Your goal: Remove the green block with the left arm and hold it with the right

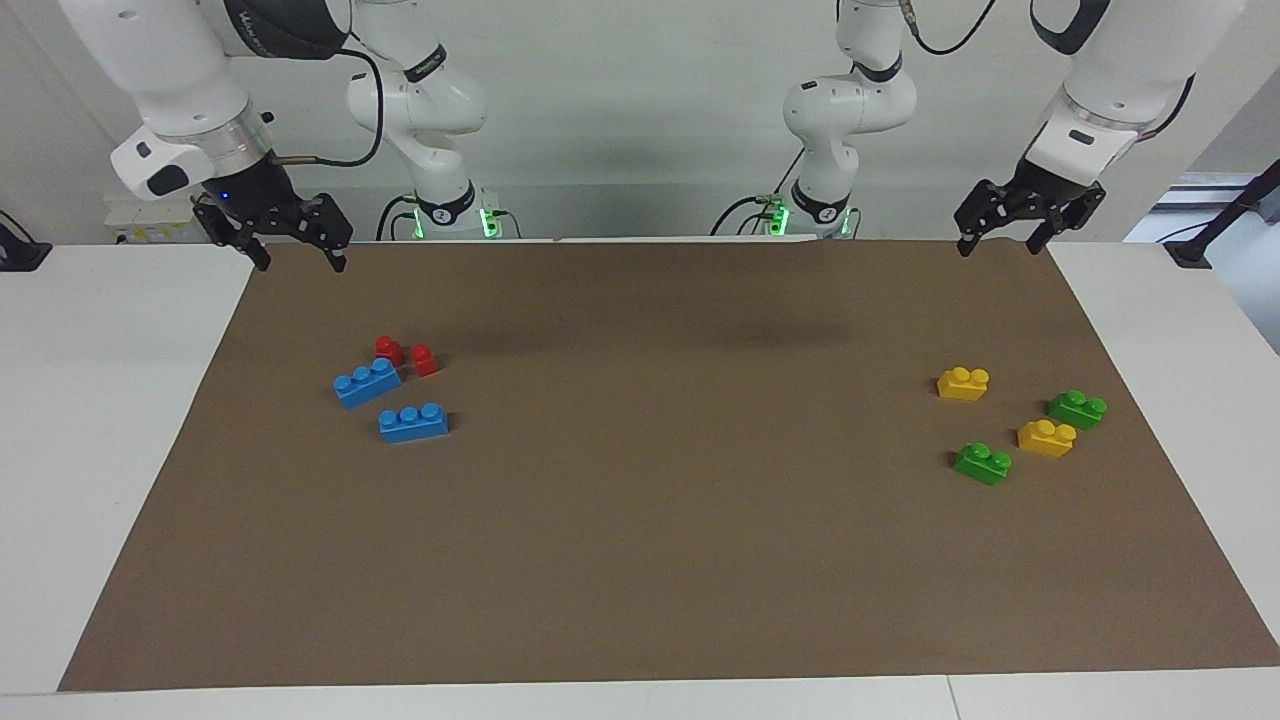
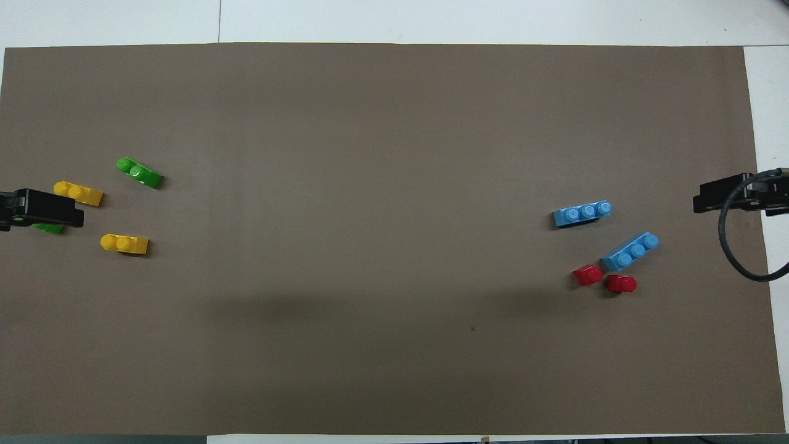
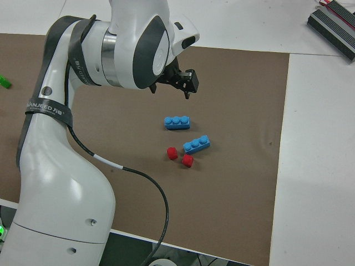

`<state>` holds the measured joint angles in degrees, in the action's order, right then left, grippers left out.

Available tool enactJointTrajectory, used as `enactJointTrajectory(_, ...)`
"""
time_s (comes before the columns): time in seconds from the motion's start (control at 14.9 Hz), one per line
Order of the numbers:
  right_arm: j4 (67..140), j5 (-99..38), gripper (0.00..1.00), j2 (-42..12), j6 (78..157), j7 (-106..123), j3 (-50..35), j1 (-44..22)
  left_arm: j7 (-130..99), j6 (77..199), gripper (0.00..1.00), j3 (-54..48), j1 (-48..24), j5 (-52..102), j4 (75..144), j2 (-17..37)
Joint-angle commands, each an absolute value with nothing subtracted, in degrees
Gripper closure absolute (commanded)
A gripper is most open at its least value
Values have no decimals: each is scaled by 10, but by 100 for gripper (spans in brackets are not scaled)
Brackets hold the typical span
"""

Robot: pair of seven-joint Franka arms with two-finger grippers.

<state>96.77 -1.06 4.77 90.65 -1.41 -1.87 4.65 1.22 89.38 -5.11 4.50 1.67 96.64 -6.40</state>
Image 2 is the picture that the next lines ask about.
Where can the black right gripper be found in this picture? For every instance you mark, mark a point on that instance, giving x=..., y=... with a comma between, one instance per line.
x=770, y=194

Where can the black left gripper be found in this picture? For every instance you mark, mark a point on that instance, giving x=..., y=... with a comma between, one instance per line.
x=12, y=209

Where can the green toy block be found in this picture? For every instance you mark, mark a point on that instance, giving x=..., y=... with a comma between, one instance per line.
x=50, y=229
x=140, y=173

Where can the blue toy block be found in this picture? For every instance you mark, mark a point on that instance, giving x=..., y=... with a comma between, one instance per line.
x=580, y=214
x=629, y=253

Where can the yellow toy block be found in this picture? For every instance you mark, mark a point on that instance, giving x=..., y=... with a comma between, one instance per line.
x=83, y=195
x=125, y=244

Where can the red toy block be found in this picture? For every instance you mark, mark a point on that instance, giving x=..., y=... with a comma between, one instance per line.
x=587, y=275
x=621, y=283

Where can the brown table mat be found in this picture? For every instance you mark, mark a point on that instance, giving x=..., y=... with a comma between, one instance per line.
x=370, y=277

